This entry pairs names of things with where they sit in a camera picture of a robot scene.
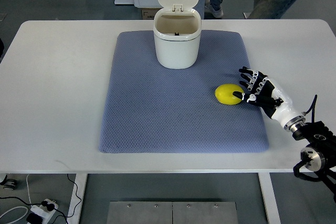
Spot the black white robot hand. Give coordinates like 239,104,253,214
233,67,305,132

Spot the yellow lemon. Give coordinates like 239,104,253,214
215,83,244,105

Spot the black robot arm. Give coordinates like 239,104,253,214
289,96,335,194

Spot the white trash bin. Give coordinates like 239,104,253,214
153,5,202,69

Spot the grey floor socket plate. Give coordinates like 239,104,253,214
243,12,253,19

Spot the white table leg right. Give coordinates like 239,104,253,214
258,173,281,224

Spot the white table leg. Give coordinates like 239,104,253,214
258,173,281,224
67,173,88,224

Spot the blue quilted mat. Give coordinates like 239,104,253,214
99,30,269,153

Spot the cardboard box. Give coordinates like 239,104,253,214
141,8,160,20

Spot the grey metal floor plate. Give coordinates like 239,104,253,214
107,201,238,223

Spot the white table leg left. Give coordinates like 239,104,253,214
67,173,88,224

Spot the white power strip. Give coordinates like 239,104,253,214
30,199,58,223

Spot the black power cable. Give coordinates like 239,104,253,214
0,173,82,224

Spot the white cable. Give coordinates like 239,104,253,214
0,173,34,224

